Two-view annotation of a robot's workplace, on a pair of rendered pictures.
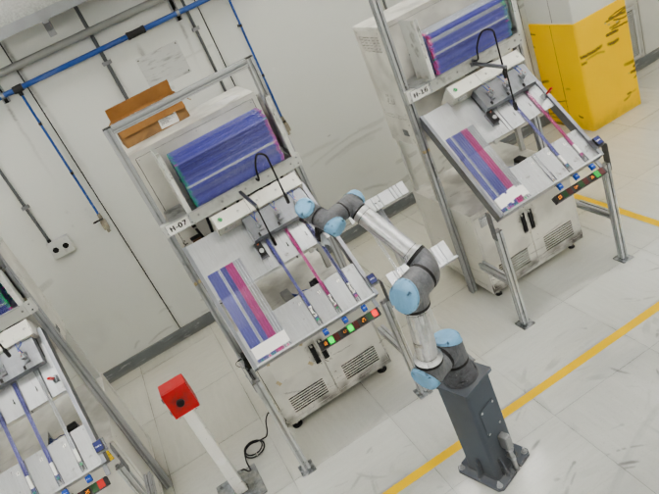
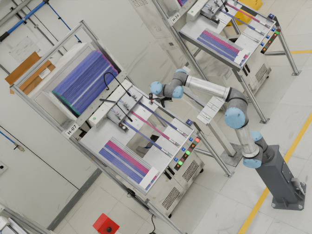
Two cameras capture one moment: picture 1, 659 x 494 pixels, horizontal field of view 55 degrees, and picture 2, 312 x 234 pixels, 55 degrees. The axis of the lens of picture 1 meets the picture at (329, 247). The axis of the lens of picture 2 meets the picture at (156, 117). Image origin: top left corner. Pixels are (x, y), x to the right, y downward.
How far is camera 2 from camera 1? 0.70 m
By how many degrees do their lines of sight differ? 8
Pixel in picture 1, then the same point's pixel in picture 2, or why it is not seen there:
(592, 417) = not seen: outside the picture
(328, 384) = (178, 188)
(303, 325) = (162, 160)
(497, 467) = (295, 197)
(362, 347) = (189, 162)
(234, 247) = (107, 131)
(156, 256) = (54, 155)
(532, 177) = (247, 44)
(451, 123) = (195, 29)
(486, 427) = (286, 178)
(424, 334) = (248, 137)
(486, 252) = not seen: hidden behind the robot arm
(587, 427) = not seen: outside the picture
